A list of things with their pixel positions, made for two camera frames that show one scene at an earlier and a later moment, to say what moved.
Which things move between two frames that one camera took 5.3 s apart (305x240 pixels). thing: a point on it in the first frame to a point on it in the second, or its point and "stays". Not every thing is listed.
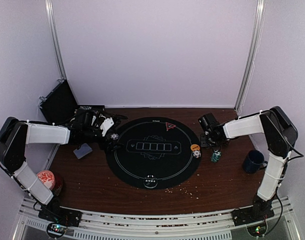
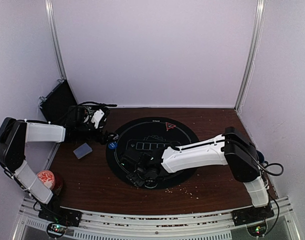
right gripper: [204, 144] to [137, 182]
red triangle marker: [169, 126] stays
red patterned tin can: [48, 178] stays
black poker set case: [59, 104] stays
